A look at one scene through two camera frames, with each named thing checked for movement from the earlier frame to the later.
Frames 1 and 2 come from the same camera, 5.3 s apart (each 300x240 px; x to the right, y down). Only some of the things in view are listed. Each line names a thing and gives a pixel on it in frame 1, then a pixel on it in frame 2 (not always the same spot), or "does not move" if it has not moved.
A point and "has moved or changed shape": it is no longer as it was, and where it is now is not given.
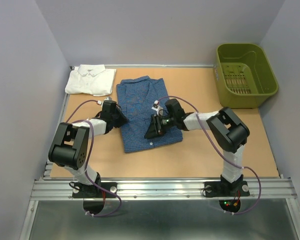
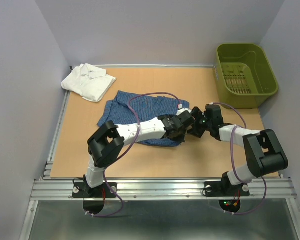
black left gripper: x=123 y=119 -> x=181 y=138
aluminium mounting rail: x=186 y=189 does not move
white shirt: x=93 y=79 has moved or changed shape
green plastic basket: x=244 y=77 does not move
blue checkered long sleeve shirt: x=140 y=98 has moved or changed shape
